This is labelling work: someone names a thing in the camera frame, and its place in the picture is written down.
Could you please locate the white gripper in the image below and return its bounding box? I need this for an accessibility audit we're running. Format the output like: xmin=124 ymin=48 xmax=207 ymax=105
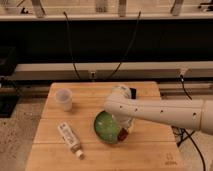
xmin=115 ymin=115 xmax=134 ymax=133

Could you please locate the small red pepper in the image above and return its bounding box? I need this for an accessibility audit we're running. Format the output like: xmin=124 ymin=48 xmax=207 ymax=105
xmin=118 ymin=128 xmax=128 ymax=141

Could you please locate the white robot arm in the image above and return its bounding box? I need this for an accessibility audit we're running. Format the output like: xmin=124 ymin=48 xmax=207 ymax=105
xmin=103 ymin=85 xmax=213 ymax=135

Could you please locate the green ceramic bowl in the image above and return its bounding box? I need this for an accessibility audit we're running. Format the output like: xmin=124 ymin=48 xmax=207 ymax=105
xmin=93 ymin=111 xmax=121 ymax=144

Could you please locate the black phone on stand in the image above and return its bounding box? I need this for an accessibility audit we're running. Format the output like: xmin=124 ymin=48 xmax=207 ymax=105
xmin=130 ymin=88 xmax=137 ymax=99

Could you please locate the white tube bottle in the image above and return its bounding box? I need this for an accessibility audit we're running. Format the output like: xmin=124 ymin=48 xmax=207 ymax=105
xmin=58 ymin=122 xmax=84 ymax=159

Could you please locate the translucent plastic cup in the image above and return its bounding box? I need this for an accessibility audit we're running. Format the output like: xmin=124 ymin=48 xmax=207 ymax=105
xmin=55 ymin=89 xmax=72 ymax=111

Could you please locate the black floor cable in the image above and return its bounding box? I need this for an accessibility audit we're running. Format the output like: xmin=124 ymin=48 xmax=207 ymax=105
xmin=172 ymin=75 xmax=208 ymax=171

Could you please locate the left black hanging cable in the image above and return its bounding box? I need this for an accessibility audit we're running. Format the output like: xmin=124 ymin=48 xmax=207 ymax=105
xmin=62 ymin=11 xmax=82 ymax=81

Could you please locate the black hanging cable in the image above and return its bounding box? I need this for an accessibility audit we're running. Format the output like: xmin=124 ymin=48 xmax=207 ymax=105
xmin=105 ymin=10 xmax=142 ymax=81
xmin=62 ymin=11 xmax=82 ymax=81

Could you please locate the right black hanging cable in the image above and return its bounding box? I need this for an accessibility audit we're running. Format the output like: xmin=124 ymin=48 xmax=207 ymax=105
xmin=105 ymin=10 xmax=142 ymax=81

